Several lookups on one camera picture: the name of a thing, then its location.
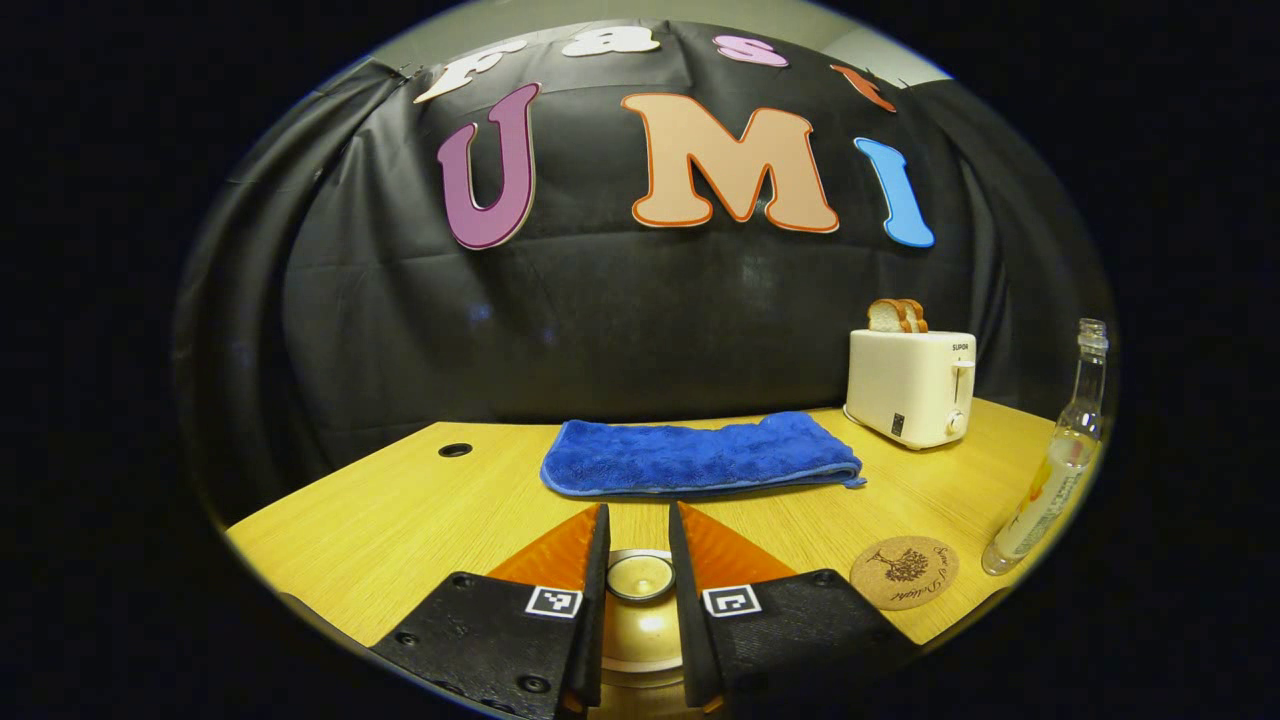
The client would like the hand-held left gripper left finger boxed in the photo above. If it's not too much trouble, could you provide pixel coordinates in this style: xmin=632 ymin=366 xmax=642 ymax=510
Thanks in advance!
xmin=370 ymin=503 xmax=612 ymax=720

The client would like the black backdrop cloth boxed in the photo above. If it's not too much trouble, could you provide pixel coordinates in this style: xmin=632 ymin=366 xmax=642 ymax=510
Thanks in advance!
xmin=172 ymin=20 xmax=1116 ymax=521

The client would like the yellow teacup lid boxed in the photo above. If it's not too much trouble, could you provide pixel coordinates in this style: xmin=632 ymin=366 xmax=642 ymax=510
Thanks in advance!
xmin=598 ymin=548 xmax=691 ymax=716

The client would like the white toaster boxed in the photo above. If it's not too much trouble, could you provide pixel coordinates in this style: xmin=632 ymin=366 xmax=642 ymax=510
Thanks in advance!
xmin=843 ymin=328 xmax=978 ymax=451

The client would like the folded blue towel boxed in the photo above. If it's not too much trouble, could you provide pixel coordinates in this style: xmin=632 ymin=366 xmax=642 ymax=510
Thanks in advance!
xmin=540 ymin=411 xmax=867 ymax=499

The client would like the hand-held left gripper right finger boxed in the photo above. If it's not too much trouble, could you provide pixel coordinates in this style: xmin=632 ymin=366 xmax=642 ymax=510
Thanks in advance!
xmin=668 ymin=500 xmax=921 ymax=716

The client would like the round cork coaster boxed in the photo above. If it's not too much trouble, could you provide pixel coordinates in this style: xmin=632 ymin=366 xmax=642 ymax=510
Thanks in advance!
xmin=850 ymin=536 xmax=961 ymax=612

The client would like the clear plastic water bottle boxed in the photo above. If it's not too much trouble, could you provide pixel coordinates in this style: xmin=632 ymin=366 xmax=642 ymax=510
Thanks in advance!
xmin=981 ymin=318 xmax=1109 ymax=577

